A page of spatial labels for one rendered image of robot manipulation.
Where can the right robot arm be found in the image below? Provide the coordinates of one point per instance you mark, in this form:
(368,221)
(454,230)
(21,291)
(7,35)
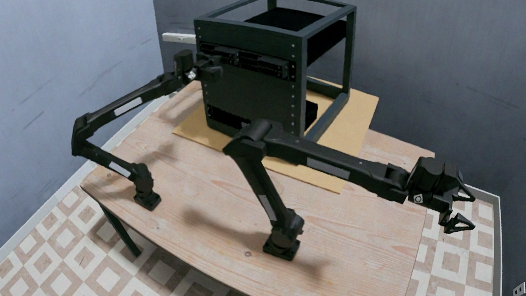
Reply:
(256,143)

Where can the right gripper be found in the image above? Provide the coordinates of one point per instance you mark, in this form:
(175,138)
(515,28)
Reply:
(449,225)

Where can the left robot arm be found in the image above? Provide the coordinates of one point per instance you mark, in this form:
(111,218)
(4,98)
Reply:
(168,83)

